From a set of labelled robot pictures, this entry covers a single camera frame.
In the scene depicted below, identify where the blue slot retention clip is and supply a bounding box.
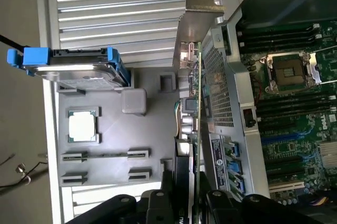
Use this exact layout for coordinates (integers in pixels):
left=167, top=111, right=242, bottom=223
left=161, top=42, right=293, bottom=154
left=227, top=160, right=243, bottom=175
left=230, top=142, right=242, bottom=158
left=235, top=175, right=247, bottom=193

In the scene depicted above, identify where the white expansion slot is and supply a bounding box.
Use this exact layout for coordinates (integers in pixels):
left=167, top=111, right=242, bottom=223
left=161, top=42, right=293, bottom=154
left=268, top=180, right=304, bottom=194

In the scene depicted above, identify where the long black expansion slot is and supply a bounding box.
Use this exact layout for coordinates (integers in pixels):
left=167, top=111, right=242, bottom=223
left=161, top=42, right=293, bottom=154
left=265, top=167, right=303, bottom=176
left=259, top=121, right=295, bottom=133
left=263, top=155, right=303, bottom=165

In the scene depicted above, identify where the grey plastic parts rack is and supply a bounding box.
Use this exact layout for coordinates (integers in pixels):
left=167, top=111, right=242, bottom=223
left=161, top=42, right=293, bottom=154
left=55, top=66, right=203, bottom=188

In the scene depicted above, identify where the silver CPU chip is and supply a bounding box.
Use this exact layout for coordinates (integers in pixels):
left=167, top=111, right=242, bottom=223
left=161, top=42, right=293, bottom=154
left=67, top=110, right=97, bottom=144

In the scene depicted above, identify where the green Dell motherboard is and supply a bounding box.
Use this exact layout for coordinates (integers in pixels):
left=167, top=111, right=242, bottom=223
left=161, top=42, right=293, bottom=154
left=235, top=20, right=337, bottom=209

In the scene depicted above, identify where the silver chipset heatsink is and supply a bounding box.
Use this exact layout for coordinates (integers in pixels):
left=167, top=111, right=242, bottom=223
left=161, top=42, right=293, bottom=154
left=320, top=141, right=337, bottom=169

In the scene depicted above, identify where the open grey PC case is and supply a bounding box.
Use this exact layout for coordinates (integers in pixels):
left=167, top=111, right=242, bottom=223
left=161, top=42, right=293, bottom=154
left=201, top=0, right=337, bottom=224

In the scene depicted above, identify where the CPU socket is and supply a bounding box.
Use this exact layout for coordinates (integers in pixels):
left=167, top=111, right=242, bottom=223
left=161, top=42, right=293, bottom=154
left=264, top=52, right=323, bottom=96

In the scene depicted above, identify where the hard disk in blue carrier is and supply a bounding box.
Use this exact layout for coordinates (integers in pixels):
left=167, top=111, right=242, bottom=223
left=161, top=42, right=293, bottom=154
left=7, top=46, right=132, bottom=91

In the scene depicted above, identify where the silver socket cover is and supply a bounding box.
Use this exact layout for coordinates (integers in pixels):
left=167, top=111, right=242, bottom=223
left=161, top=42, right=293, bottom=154
left=306, top=52, right=324, bottom=85

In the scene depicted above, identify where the black intrusion switch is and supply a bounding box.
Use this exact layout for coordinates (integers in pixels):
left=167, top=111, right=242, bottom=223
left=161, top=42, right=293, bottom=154
left=243, top=108, right=257, bottom=129

